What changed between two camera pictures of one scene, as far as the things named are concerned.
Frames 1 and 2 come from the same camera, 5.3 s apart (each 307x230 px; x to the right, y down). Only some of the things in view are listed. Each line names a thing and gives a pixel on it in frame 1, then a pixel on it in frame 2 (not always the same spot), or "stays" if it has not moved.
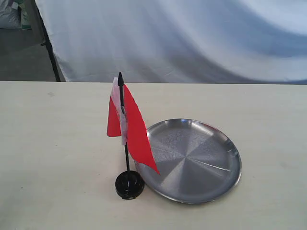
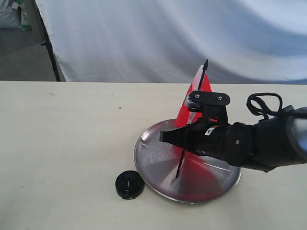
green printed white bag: [25, 18] stays
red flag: [125, 120] to [187, 166]
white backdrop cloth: [262, 42] stays
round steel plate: [198, 163] stays
